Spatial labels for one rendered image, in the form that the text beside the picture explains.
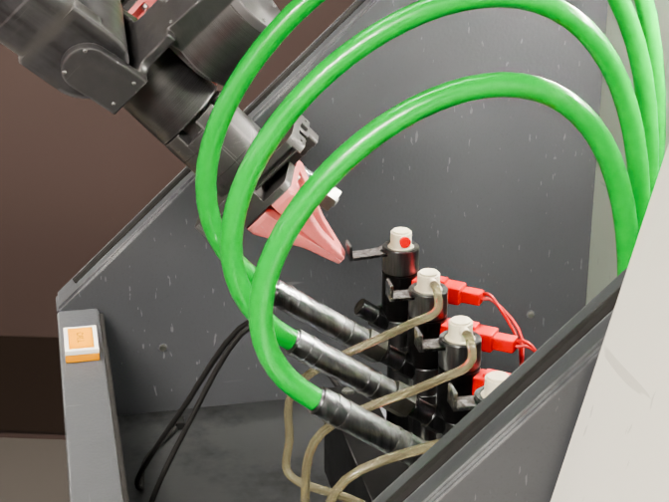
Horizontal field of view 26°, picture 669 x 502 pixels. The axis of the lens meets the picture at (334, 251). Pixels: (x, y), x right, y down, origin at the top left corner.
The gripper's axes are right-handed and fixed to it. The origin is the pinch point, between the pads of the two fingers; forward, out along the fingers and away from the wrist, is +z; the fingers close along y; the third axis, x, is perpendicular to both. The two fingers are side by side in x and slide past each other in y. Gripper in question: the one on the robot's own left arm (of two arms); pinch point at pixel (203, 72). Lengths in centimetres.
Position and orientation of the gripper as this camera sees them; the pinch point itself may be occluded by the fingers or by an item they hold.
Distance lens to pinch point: 115.4
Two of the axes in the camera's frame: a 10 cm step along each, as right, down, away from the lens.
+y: 4.9, -1.2, 8.7
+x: -6.7, 5.9, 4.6
